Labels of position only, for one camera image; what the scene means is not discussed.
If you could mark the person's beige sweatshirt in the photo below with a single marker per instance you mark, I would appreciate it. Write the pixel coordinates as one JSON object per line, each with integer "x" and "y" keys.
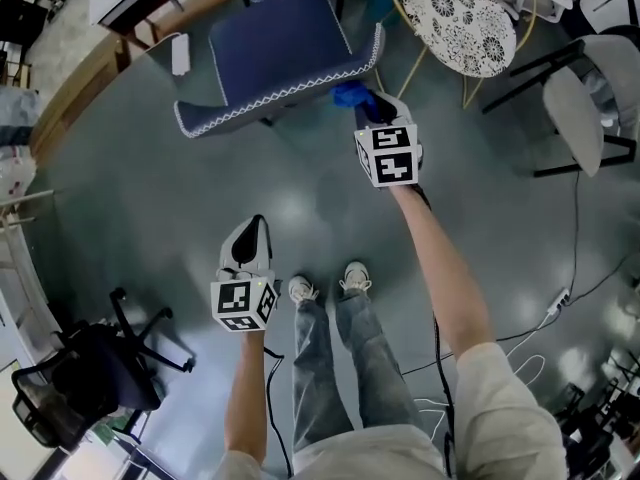
{"x": 500, "y": 408}

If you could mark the black office chair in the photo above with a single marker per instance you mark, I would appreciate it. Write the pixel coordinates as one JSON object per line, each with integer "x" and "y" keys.
{"x": 100, "y": 383}

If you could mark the floral round cushion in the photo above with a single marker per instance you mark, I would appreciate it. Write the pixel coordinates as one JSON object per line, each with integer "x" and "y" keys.
{"x": 460, "y": 23}

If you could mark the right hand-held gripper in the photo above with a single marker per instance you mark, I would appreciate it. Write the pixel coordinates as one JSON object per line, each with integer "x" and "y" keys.
{"x": 395, "y": 163}

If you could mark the person's right white shoe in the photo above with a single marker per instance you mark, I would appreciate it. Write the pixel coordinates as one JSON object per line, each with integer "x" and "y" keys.
{"x": 356, "y": 277}

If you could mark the person's white shoe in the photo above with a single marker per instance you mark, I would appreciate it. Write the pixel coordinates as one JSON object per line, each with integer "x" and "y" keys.
{"x": 356, "y": 277}
{"x": 302, "y": 288}

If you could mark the grey chair with black frame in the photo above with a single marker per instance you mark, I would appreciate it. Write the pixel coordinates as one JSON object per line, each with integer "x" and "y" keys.
{"x": 572, "y": 113}

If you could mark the person's left white shoe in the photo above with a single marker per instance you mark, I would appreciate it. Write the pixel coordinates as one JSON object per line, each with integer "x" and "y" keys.
{"x": 302, "y": 288}

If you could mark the person's left forearm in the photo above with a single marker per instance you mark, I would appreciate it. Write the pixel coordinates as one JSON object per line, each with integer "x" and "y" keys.
{"x": 245, "y": 398}

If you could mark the long wooden board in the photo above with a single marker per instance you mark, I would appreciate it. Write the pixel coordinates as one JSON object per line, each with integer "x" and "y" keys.
{"x": 75, "y": 93}

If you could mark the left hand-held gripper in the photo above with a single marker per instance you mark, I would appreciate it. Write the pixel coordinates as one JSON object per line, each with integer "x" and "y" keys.
{"x": 242, "y": 303}

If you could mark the black cabinet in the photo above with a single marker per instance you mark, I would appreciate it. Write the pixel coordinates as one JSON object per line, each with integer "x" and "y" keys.
{"x": 22, "y": 18}

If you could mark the white swivel armchair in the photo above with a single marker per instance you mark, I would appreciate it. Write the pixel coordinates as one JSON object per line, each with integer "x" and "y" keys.
{"x": 600, "y": 3}

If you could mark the person's leg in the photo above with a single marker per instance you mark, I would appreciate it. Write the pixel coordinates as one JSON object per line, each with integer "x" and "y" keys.
{"x": 375, "y": 363}
{"x": 317, "y": 378}

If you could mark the white desk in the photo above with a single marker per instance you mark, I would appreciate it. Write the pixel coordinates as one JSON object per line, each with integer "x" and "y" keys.
{"x": 15, "y": 233}

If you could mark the long white power strip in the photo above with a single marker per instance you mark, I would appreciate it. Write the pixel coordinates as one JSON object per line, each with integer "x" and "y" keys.
{"x": 180, "y": 55}

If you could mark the person's right leg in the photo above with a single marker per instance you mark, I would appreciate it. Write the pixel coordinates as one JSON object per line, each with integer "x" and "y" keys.
{"x": 375, "y": 363}

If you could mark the small white power strip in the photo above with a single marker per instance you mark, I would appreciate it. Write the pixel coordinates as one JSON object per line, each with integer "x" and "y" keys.
{"x": 559, "y": 303}

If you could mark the grey marbled panel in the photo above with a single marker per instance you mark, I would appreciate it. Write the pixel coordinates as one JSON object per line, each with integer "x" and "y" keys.
{"x": 15, "y": 113}

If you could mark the person's left leg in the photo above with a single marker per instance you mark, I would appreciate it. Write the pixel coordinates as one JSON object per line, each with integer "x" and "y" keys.
{"x": 317, "y": 378}

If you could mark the blue cloth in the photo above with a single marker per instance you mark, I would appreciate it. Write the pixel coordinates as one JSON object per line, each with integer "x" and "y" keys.
{"x": 350, "y": 95}

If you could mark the person's right forearm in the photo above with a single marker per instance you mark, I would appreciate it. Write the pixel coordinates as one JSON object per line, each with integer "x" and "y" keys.
{"x": 450, "y": 278}

